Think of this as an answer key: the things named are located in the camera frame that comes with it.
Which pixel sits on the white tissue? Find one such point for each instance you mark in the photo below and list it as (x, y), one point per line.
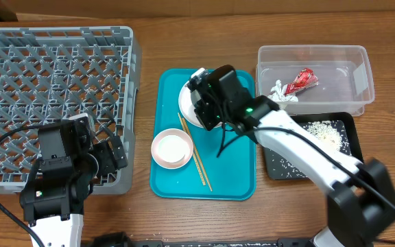
(277, 93)

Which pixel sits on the white rice grains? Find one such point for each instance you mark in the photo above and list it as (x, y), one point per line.
(331, 132)

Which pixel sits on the grey plastic dish rack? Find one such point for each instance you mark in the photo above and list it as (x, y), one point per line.
(48, 74)

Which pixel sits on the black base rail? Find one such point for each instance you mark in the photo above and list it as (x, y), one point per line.
(120, 239)

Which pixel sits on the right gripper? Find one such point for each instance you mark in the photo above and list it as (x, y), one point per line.
(199, 99)

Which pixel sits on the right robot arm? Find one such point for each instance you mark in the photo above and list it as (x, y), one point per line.
(360, 196)

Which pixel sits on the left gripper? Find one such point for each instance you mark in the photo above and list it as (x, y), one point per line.
(108, 163)

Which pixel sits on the left wooden chopstick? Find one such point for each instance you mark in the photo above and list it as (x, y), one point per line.
(182, 122)

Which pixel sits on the clear plastic bin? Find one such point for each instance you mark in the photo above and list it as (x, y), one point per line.
(344, 74)

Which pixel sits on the right wooden chopstick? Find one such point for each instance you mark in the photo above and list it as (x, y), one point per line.
(199, 160)

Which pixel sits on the red snack wrapper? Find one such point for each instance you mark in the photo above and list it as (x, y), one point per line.
(305, 79)

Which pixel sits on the black plastic tray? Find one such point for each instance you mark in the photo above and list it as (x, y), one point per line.
(349, 126)

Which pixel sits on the pink small bowl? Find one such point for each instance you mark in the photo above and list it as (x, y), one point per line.
(171, 148)

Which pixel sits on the white round plate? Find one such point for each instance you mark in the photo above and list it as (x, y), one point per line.
(184, 100)

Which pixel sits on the wooden chopstick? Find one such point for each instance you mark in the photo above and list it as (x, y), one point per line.
(182, 122)
(199, 160)

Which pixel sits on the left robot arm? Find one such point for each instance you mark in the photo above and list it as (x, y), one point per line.
(62, 178)

